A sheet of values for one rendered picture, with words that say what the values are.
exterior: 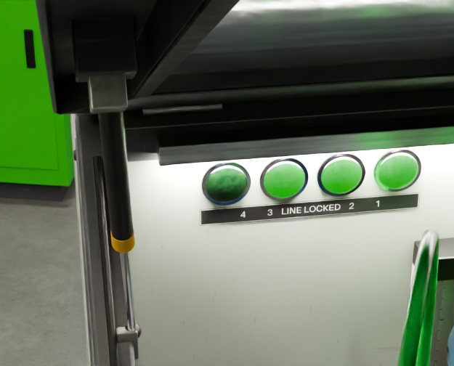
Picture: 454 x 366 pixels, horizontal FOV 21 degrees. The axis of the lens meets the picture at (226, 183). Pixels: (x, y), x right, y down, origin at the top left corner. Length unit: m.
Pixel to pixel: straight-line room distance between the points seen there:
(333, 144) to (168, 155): 0.16
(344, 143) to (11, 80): 2.56
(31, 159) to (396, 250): 2.57
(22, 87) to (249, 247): 2.46
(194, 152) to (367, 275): 0.27
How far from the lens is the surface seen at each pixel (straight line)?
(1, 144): 3.83
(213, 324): 1.35
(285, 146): 1.21
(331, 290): 1.35
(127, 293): 1.09
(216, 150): 1.20
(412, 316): 1.01
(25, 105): 3.74
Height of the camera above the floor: 2.01
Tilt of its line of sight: 30 degrees down
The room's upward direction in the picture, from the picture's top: straight up
